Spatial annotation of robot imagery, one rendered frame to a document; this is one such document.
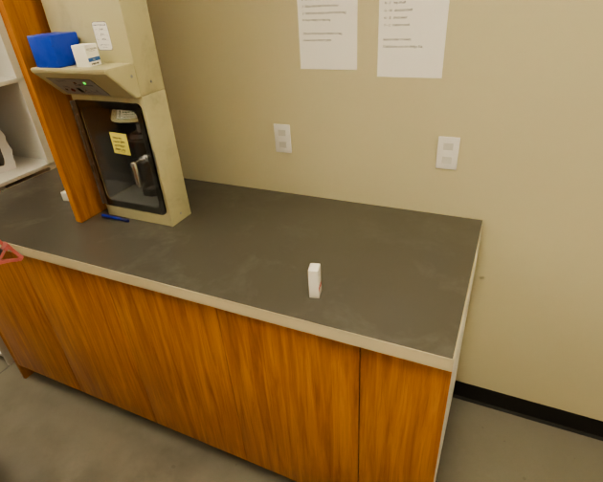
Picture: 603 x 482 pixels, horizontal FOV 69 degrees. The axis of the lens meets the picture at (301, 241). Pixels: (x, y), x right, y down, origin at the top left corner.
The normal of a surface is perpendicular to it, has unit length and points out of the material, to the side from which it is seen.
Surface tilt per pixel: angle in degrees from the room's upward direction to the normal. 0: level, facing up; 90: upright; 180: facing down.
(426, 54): 90
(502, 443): 0
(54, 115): 90
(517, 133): 90
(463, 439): 0
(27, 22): 90
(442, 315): 1
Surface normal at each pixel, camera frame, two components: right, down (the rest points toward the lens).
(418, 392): -0.41, 0.49
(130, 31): 0.91, 0.17
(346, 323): -0.06, -0.86
